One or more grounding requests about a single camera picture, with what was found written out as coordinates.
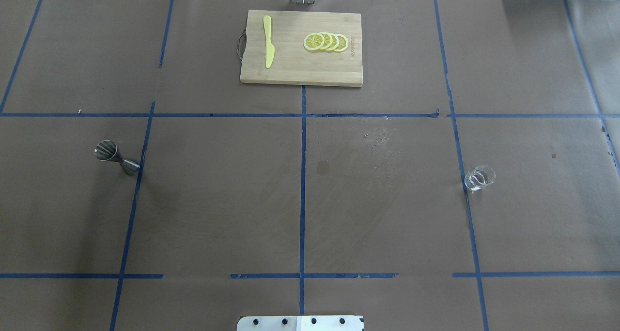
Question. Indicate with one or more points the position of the clear glass cup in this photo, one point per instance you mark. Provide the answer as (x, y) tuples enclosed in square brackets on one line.
[(479, 178)]

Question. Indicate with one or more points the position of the yellow plastic knife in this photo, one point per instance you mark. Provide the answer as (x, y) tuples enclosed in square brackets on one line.
[(269, 46)]

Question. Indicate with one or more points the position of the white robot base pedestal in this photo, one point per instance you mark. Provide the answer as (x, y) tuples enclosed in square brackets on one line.
[(301, 323)]

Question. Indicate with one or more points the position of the steel double jigger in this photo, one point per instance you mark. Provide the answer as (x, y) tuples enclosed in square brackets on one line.
[(107, 150)]

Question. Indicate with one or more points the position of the bamboo cutting board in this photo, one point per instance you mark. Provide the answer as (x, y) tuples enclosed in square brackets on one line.
[(293, 64)]

